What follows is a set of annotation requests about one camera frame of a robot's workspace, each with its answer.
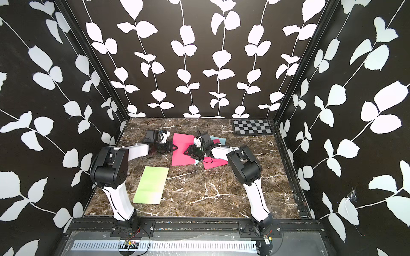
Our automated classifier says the white perforated rail strip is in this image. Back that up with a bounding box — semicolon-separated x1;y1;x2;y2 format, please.
69;240;257;253

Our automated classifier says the small electronics board with wires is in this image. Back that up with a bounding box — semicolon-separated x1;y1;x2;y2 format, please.
119;240;139;251

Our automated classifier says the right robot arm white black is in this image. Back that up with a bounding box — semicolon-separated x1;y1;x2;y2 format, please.
184;143;273;231

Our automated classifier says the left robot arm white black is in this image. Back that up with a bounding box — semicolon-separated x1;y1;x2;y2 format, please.
90;130;178;228

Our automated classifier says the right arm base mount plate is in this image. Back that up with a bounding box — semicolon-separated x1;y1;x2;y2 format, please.
238;218;283;239

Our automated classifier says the checkerboard calibration board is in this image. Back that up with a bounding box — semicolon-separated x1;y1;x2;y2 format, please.
231;119;273;136

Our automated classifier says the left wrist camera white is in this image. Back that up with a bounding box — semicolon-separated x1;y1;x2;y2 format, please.
159;130;170;144

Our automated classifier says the yellow-green paper sheet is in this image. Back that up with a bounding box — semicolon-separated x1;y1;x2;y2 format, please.
132;166;169;205

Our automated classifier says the pink paper sheet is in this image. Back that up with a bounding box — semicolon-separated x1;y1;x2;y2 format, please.
171;133;195;166
202;157;228;170

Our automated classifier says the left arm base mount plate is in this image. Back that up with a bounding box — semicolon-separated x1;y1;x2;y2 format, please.
111;218;155;239

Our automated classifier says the right light blue paper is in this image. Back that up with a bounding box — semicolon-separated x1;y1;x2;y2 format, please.
210;136;226;145

